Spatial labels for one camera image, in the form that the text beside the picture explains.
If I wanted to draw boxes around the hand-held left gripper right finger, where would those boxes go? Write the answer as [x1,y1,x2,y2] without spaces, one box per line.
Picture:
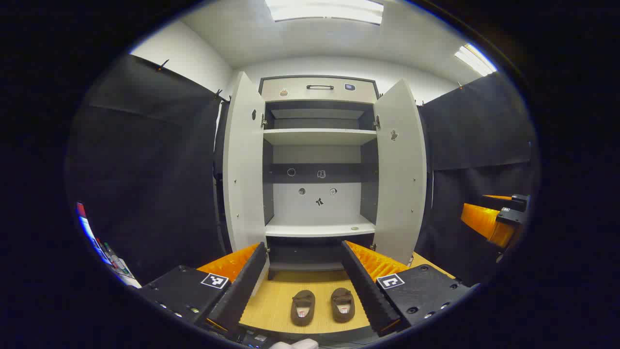
[341,240,478,337]

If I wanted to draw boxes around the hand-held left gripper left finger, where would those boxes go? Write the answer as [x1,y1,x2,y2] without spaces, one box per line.
[140,242,269,335]

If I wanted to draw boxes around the brown fuzzy shoe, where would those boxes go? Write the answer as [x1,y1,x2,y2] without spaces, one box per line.
[331,287,356,323]
[291,290,316,326]

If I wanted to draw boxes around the white shoe cabinet door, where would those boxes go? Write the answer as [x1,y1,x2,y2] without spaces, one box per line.
[223,72,270,296]
[373,79,428,266]

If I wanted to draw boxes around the white shoe cabinet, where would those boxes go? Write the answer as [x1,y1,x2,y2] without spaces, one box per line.
[259,75,381,281]

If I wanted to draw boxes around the dark grey cabinet shelf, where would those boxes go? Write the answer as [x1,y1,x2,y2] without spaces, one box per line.
[268,262,347,272]

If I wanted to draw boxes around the white cabinet shelf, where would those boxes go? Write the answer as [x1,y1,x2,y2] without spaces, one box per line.
[263,128,377,146]
[265,216,376,238]

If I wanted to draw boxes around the grey recessed cabinet shelf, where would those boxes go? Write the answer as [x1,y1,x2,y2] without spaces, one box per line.
[270,109,365,120]

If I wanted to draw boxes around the beige cabinet drawer front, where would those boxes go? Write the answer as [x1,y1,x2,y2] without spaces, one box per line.
[261,77,378,104]

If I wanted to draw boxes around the colourful printed sheet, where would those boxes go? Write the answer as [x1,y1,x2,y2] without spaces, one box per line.
[75,201,142,289]

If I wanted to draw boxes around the black backdrop cloth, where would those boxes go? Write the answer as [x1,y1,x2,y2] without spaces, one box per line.
[65,53,538,286]

